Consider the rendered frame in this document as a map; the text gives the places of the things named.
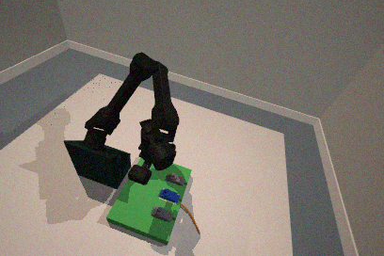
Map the blue micro servo with orange cable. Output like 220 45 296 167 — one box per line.
159 189 200 233

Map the green flat panel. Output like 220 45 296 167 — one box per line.
106 164 192 245

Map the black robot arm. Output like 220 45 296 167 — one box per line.
79 53 180 170

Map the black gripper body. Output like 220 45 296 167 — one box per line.
128 144 152 185

